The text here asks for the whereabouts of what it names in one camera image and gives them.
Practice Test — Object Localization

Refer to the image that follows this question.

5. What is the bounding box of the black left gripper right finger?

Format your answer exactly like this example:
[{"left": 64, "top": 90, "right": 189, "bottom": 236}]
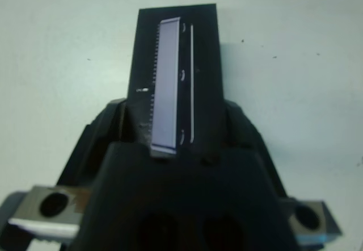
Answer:
[{"left": 220, "top": 102, "right": 288, "bottom": 198}]

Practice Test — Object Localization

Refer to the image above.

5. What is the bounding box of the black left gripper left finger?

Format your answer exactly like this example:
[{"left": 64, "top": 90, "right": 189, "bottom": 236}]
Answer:
[{"left": 56, "top": 98, "right": 136, "bottom": 187}]

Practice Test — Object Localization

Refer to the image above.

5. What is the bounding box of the black box lid with print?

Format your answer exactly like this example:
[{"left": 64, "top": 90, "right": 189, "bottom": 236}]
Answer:
[{"left": 126, "top": 2, "right": 227, "bottom": 161}]

